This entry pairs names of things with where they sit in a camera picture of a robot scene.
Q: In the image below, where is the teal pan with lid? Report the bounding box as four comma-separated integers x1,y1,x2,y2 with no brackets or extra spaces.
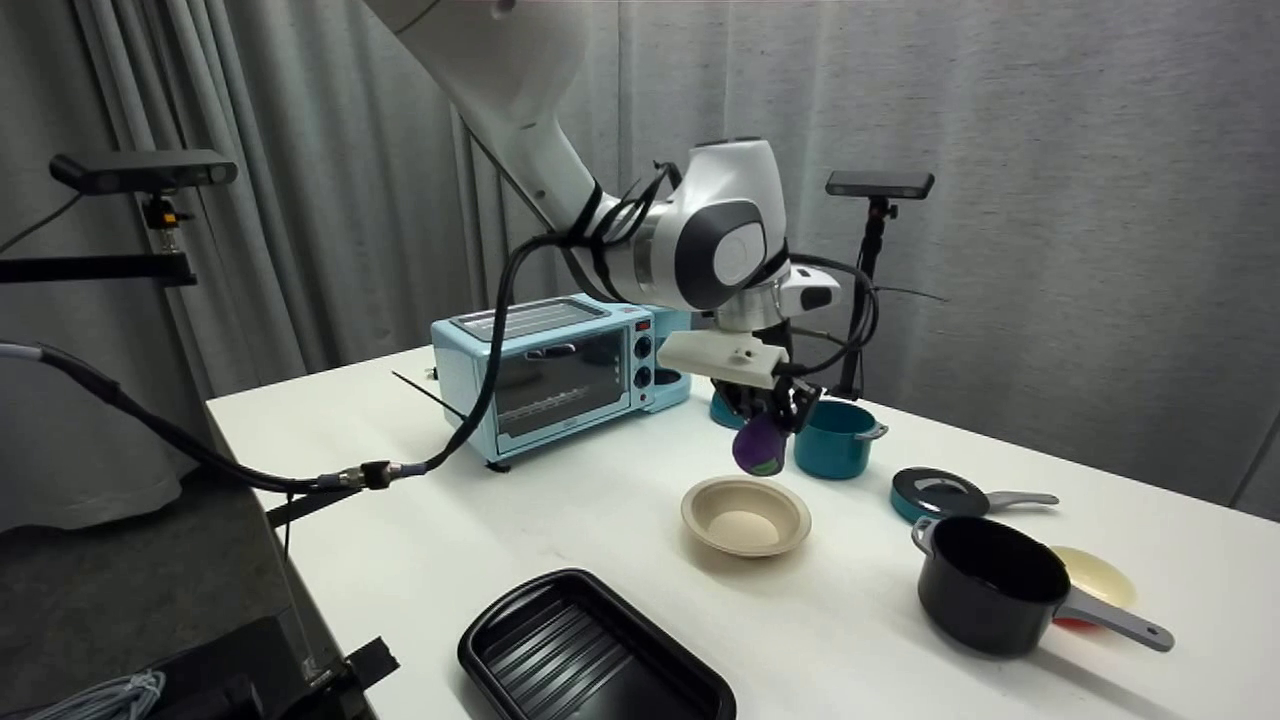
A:
887,468,1058,523

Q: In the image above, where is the purple plushie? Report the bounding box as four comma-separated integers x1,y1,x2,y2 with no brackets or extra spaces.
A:
734,415,788,476

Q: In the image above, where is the black cable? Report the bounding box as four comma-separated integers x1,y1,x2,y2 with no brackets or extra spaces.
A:
0,163,685,498

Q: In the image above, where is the teal cup behind gripper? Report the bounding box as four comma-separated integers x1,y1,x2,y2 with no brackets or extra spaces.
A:
709,389,744,427

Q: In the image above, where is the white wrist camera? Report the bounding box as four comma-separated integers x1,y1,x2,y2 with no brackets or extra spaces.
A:
656,328,788,389

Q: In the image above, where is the teal mug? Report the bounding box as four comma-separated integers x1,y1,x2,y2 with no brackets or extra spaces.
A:
798,399,883,480

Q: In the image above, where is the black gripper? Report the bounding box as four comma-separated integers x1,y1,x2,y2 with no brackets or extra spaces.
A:
712,354,815,430

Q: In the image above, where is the cream plate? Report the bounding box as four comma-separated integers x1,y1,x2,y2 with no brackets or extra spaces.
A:
1058,545,1137,606

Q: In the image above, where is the black camera left mount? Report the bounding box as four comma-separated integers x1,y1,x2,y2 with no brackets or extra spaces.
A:
0,145,239,289

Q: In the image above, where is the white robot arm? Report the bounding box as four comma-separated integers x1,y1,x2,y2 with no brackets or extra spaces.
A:
366,0,838,430

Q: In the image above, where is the light blue toaster oven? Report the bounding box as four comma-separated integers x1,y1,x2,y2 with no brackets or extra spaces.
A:
470,292,694,462

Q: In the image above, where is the black equipment base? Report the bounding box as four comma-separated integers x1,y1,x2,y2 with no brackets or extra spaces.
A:
0,473,340,720

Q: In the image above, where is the black camera on stand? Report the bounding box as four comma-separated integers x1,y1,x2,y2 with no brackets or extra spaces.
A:
825,173,937,395

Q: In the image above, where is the white bowl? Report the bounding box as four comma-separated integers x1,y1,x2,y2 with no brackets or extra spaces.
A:
680,476,812,560

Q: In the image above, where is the black rectangular ridged tray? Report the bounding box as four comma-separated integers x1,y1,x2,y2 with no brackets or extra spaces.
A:
458,567,738,720

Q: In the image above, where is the black saucepan grey handle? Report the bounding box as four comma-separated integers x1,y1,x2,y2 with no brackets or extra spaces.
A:
913,514,1177,654

